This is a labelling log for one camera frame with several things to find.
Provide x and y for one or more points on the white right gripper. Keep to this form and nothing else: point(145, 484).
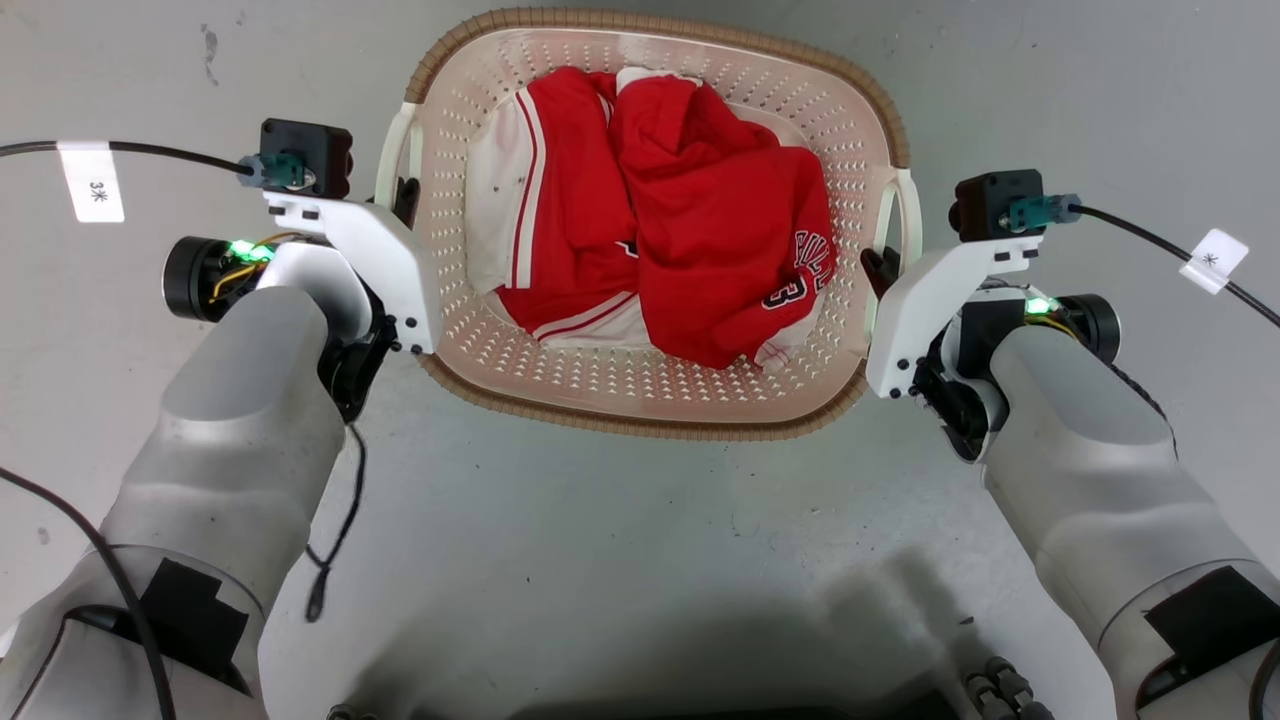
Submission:
point(915, 310)

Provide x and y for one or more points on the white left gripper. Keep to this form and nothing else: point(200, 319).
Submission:
point(385, 260)

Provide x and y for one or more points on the beige plastic laundry basket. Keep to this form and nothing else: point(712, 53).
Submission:
point(650, 395)

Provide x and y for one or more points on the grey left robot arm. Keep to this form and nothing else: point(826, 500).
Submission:
point(235, 450)

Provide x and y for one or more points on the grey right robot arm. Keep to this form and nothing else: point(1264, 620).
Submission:
point(1090, 470)

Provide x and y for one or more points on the red and white striped garment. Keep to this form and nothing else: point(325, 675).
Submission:
point(560, 210)

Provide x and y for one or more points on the red jersey with number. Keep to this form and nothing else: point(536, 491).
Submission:
point(720, 240)

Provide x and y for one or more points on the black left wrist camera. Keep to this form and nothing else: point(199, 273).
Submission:
point(305, 155)

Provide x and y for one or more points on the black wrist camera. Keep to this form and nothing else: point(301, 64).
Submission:
point(305, 155)
point(1000, 205)

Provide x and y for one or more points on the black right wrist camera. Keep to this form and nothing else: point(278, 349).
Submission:
point(1000, 205)

